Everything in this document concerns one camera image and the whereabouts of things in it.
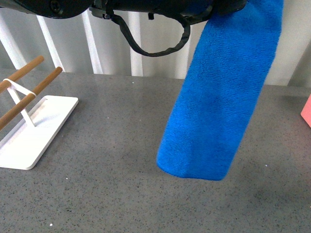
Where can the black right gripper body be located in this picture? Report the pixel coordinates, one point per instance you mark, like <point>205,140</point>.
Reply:
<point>61,9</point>

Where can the blue microfiber cloth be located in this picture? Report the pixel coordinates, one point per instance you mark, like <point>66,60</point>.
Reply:
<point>220,91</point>

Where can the left wooden rack rod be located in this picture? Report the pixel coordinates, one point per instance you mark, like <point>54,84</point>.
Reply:
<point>21,72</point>

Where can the wooden rack rod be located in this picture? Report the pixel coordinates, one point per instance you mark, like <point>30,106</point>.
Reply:
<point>22,104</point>
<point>21,72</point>

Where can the right wooden rack rod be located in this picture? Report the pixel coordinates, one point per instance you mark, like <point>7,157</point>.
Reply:
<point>22,104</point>

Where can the white towel rack stand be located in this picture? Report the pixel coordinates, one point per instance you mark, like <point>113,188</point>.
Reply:
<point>24,145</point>

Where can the pink plastic bin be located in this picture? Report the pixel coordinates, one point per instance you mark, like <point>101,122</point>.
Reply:
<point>306,111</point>

